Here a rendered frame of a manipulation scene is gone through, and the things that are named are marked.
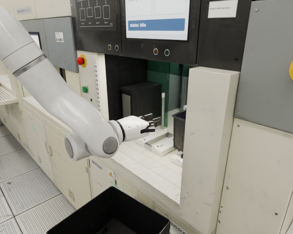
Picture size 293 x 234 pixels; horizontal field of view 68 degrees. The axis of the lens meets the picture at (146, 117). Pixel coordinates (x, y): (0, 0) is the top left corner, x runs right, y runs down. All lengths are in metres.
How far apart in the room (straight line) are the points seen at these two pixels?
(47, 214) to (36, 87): 1.76
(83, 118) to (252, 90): 0.42
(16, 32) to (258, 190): 0.72
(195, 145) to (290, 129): 0.25
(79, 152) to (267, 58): 0.52
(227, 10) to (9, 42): 0.51
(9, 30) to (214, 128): 0.54
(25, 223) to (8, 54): 1.82
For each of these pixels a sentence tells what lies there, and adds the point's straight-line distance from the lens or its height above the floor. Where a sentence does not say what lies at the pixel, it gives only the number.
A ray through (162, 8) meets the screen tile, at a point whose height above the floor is 1.56.
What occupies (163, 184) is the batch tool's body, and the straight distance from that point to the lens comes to 1.00.
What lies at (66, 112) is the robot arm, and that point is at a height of 1.31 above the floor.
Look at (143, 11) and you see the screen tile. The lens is 0.81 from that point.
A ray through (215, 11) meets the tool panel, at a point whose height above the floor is 1.54.
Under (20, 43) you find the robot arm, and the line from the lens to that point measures 0.59.
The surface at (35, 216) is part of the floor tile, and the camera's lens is 2.28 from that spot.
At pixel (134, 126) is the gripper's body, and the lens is 0.70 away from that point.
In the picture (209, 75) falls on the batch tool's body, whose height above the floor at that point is 1.39.
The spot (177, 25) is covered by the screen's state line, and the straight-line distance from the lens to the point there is 0.70.
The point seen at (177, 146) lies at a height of 0.96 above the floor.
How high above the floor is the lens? 1.50
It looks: 22 degrees down
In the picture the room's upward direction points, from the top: straight up
